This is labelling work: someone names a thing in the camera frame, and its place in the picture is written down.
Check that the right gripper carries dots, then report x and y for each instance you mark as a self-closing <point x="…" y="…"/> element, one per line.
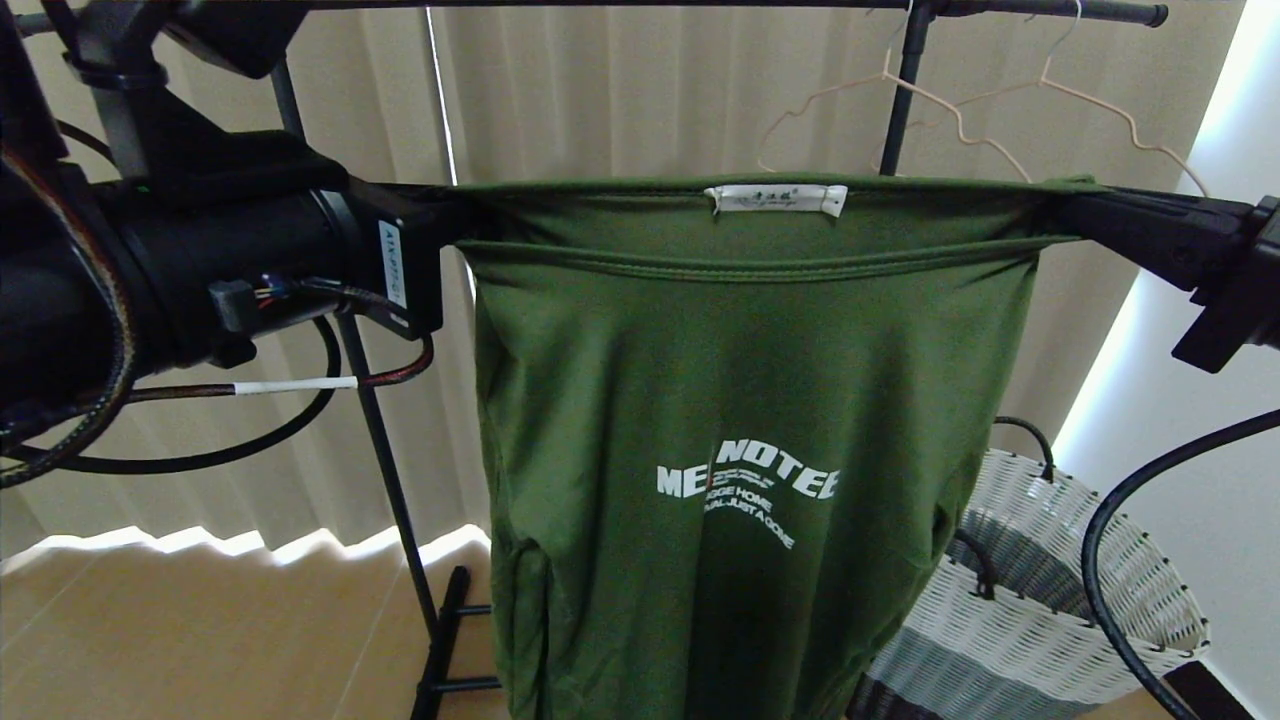
<point x="1250" y="310"/>

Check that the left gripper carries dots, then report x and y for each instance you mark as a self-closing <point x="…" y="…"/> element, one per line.
<point x="250" y="260"/>

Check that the pink clothes hanger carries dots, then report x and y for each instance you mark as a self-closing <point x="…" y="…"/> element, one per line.
<point x="1043" y="78"/>
<point x="886" y="72"/>

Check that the green long-sleeved shirt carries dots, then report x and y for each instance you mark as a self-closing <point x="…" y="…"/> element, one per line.
<point x="700" y="350"/>

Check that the black clothes rack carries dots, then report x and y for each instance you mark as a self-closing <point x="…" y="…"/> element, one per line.
<point x="1120" y="12"/>

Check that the white laundry basket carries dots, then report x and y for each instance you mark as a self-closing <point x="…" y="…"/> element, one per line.
<point x="1010" y="630"/>

